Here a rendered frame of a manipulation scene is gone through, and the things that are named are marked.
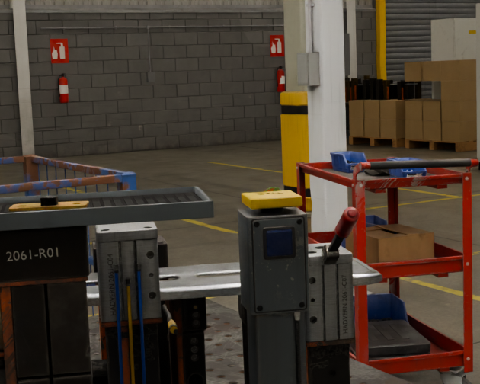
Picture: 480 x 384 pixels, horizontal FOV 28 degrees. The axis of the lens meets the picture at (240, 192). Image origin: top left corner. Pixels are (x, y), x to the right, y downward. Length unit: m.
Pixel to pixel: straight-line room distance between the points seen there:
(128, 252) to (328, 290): 0.27
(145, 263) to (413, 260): 2.40
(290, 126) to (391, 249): 5.12
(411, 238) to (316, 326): 2.33
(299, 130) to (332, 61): 3.17
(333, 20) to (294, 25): 3.24
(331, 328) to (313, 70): 4.09
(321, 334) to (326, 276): 0.08
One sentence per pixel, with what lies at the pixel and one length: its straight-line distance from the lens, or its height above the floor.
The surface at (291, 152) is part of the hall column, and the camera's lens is 8.60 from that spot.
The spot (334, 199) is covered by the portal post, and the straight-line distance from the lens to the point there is 5.40.
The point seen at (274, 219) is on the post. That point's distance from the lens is 1.06.
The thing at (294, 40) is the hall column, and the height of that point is 1.55.
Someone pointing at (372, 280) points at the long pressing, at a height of 0.99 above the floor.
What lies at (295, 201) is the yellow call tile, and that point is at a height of 1.15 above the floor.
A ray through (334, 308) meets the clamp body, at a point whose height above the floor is 0.99.
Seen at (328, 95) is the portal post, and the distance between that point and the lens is 5.34.
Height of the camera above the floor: 1.30
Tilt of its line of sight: 7 degrees down
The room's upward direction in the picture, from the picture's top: 2 degrees counter-clockwise
